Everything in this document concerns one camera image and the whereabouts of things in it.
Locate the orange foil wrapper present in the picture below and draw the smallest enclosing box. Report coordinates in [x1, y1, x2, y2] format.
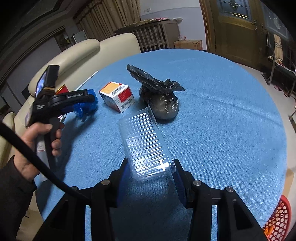
[263, 225, 274, 239]

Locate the blue plastic bag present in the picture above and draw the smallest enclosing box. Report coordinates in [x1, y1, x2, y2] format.
[63, 89, 98, 122]

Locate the red orange medicine box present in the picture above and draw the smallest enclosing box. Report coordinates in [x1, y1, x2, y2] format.
[99, 82, 135, 113]

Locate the clear plastic tray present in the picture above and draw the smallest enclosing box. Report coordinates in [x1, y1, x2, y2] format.
[119, 106, 176, 181]

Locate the black plastic bag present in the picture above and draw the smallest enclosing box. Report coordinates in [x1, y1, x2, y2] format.
[126, 64, 186, 121]

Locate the person's left forearm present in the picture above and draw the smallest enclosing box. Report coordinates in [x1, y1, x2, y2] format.
[1, 156, 39, 240]

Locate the red mesh trash basket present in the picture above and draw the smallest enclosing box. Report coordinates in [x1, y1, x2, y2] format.
[263, 195, 291, 241]

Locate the person's left hand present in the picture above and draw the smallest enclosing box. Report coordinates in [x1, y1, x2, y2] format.
[14, 122, 65, 182]

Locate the beige leather sofa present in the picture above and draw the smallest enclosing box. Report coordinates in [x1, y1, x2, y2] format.
[1, 33, 140, 240]

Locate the flat cardboard on floor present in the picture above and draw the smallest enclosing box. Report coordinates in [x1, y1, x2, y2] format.
[282, 168, 295, 198]

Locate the blue table cloth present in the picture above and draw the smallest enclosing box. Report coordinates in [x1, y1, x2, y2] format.
[54, 49, 287, 240]

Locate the brown curtain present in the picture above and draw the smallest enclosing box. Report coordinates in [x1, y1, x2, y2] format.
[73, 0, 140, 41]

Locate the wooden radiator cover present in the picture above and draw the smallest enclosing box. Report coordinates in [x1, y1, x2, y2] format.
[114, 19, 181, 53]

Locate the black metal armchair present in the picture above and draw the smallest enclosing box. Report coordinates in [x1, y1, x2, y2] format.
[262, 32, 295, 97]

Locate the wooden double door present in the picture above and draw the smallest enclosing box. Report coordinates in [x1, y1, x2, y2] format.
[200, 1, 295, 70]

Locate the black cable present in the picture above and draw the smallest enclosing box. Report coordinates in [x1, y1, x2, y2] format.
[0, 121, 77, 200]

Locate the cardboard box by wall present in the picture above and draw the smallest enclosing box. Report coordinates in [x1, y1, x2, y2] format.
[174, 40, 203, 51]

